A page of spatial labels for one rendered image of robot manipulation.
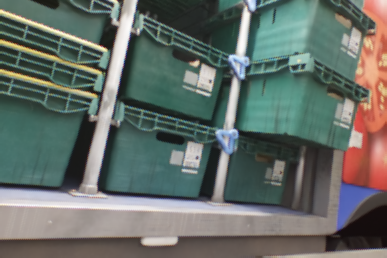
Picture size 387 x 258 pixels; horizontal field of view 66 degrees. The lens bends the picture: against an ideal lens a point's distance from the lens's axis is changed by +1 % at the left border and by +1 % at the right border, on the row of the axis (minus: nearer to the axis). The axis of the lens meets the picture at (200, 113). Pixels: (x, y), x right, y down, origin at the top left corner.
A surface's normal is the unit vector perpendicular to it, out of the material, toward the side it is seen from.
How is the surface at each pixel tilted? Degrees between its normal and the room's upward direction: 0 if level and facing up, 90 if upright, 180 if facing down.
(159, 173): 91
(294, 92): 93
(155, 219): 90
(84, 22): 94
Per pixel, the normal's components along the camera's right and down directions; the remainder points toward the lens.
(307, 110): 0.55, 0.15
